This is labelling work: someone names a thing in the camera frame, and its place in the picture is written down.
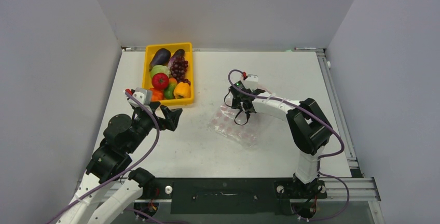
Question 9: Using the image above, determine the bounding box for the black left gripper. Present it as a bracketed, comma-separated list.
[125, 101, 182, 153]

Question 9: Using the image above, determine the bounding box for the orange pumpkin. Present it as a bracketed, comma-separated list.
[149, 88, 164, 101]

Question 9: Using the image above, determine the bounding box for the green orange mango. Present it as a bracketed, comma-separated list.
[163, 78, 178, 100]

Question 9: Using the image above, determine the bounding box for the clear zip top bag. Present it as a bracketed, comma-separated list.
[207, 92, 272, 148]

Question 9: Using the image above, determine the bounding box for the red tomato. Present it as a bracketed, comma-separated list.
[152, 73, 169, 90]

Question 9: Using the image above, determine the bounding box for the yellow bell pepper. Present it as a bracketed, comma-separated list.
[173, 82, 191, 99]

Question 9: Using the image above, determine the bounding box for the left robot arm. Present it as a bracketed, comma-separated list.
[51, 100, 183, 223]

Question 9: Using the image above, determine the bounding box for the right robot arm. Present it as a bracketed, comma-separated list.
[229, 81, 333, 197]

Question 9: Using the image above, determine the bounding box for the dark red grape bunch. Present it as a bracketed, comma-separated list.
[170, 57, 190, 84]

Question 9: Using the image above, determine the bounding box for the dark purple round eggplant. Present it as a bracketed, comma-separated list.
[149, 48, 171, 71]

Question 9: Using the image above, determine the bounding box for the slim purple eggplant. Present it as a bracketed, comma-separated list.
[168, 49, 185, 67]

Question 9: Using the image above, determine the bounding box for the marker pen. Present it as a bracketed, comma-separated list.
[294, 47, 317, 51]

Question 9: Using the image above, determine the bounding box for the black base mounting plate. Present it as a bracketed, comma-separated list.
[134, 177, 327, 215]

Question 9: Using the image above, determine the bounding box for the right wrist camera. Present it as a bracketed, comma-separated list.
[241, 72, 258, 92]

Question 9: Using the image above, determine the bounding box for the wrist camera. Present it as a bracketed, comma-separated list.
[241, 72, 258, 92]
[125, 87, 153, 107]

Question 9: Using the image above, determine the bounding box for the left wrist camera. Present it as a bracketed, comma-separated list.
[125, 87, 153, 107]

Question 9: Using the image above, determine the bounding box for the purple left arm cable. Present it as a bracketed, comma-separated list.
[45, 90, 161, 224]

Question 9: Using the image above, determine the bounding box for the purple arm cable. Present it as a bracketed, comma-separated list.
[45, 90, 161, 224]
[228, 69, 350, 222]

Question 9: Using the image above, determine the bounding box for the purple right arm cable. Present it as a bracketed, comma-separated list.
[228, 69, 350, 222]

